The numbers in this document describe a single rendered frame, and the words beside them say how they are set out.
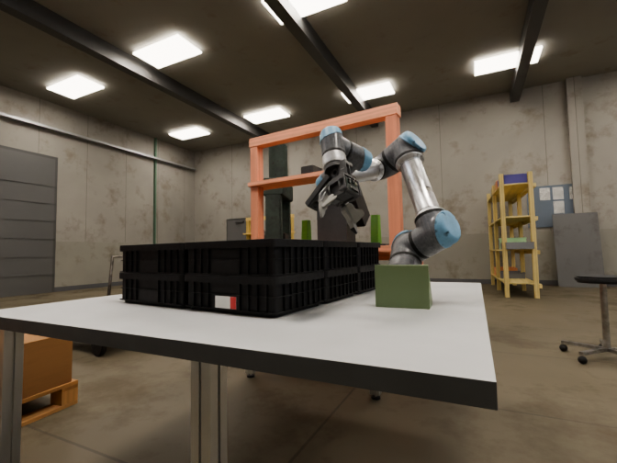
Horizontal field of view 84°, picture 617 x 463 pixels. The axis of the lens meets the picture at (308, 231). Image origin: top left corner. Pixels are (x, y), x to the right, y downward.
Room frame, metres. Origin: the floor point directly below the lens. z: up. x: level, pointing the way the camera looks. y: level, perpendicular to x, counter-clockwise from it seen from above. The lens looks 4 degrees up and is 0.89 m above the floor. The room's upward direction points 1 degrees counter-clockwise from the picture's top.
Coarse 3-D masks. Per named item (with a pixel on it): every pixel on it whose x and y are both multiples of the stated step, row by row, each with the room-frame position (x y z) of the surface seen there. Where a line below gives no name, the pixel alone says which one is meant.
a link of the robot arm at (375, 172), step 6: (378, 156) 1.45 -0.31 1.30; (372, 162) 1.41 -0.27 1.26; (378, 162) 1.41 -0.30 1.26; (384, 162) 1.43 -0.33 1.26; (372, 168) 1.36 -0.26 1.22; (378, 168) 1.40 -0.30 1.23; (384, 168) 1.42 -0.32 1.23; (390, 168) 1.43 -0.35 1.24; (324, 174) 1.19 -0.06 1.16; (354, 174) 1.27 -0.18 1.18; (360, 174) 1.29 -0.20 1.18; (366, 174) 1.33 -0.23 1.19; (372, 174) 1.37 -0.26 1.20; (378, 174) 1.41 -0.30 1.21; (384, 174) 1.43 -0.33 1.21; (390, 174) 1.45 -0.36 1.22; (318, 180) 1.22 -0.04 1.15; (360, 180) 1.32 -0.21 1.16; (366, 180) 1.38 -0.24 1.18; (372, 180) 1.46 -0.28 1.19; (378, 180) 1.45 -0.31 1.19
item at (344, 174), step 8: (344, 160) 0.99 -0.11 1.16; (328, 168) 1.01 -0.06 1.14; (336, 168) 1.01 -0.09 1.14; (344, 168) 0.98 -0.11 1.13; (336, 176) 0.97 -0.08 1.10; (344, 176) 0.96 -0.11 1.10; (352, 176) 0.98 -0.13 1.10; (328, 184) 1.00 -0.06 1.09; (336, 184) 0.98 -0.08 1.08; (344, 184) 0.94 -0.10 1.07; (352, 184) 0.97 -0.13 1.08; (336, 192) 0.97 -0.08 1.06; (344, 192) 0.95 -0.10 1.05; (352, 192) 0.95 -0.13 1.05; (360, 192) 0.98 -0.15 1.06; (336, 200) 0.99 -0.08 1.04; (344, 200) 1.00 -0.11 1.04; (352, 200) 0.99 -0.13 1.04
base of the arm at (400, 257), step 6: (402, 252) 1.22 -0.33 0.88; (408, 252) 1.22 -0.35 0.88; (390, 258) 1.25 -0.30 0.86; (396, 258) 1.20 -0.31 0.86; (402, 258) 1.18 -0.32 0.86; (408, 258) 1.18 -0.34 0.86; (414, 258) 1.20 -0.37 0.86; (390, 264) 1.18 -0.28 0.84; (396, 264) 1.16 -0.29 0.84; (402, 264) 1.15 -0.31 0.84; (408, 264) 1.15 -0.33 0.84; (414, 264) 1.18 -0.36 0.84; (420, 264) 1.20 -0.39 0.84
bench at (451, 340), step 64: (0, 320) 1.11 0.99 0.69; (64, 320) 1.03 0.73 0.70; (128, 320) 1.01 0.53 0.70; (192, 320) 0.99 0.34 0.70; (256, 320) 0.97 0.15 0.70; (320, 320) 0.96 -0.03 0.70; (384, 320) 0.94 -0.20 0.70; (448, 320) 0.93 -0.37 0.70; (0, 384) 1.20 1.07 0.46; (192, 384) 0.81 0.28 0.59; (384, 384) 0.56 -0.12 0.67; (448, 384) 0.52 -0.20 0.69; (0, 448) 1.19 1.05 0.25; (192, 448) 0.81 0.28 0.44
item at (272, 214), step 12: (276, 156) 5.14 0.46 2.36; (276, 168) 5.14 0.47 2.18; (264, 192) 4.92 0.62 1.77; (276, 192) 4.89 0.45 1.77; (288, 192) 5.29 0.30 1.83; (276, 204) 4.90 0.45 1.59; (288, 204) 5.53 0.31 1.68; (276, 216) 4.90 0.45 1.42; (288, 216) 5.53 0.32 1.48; (276, 228) 4.90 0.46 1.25; (288, 228) 5.52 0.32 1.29
